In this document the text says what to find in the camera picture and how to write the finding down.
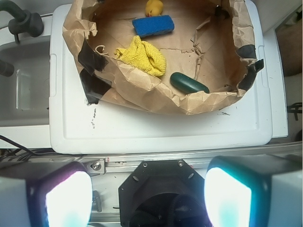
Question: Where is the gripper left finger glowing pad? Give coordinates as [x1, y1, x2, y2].
[0, 161, 92, 227]

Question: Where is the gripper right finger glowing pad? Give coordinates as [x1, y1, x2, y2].
[204, 155, 303, 227]

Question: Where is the dark green plastic pickle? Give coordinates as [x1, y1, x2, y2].
[170, 72, 210, 94]

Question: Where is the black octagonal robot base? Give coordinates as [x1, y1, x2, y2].
[118, 160, 212, 227]

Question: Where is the white plastic tray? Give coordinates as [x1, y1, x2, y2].
[49, 4, 273, 154]

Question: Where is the white sink basin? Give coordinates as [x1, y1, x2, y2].
[0, 16, 52, 148]

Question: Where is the crumpled brown paper bag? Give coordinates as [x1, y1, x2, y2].
[62, 0, 264, 115]

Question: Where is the black faucet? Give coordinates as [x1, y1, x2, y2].
[0, 0, 44, 44]

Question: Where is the yellow knitted cloth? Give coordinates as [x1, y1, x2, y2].
[114, 35, 167, 77]

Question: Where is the blue sponge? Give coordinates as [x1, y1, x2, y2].
[132, 15, 175, 38]

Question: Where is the yellow rubber duck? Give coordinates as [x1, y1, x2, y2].
[145, 0, 163, 17]

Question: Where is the metal corner bracket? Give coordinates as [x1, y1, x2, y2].
[85, 159, 106, 175]

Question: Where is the aluminium extrusion rail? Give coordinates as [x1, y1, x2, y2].
[80, 141, 303, 173]

